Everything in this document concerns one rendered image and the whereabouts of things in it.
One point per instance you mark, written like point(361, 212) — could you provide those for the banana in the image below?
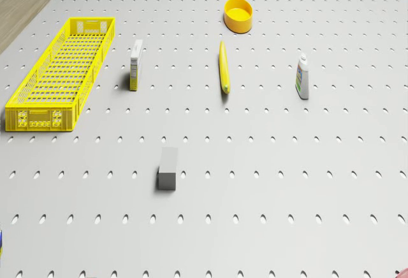
point(224, 67)

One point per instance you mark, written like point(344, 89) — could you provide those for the grey cube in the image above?
point(167, 172)

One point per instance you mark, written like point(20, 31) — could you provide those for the white yellow carton box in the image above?
point(135, 67)

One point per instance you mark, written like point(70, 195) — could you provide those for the yellow bowl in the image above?
point(237, 23)

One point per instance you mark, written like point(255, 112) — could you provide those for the small white bottle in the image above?
point(302, 80)

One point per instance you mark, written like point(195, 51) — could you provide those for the yellow basket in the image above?
point(41, 121)

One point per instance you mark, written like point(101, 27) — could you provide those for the puzzle cube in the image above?
point(0, 243)

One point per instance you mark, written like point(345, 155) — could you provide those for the red plate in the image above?
point(404, 273)

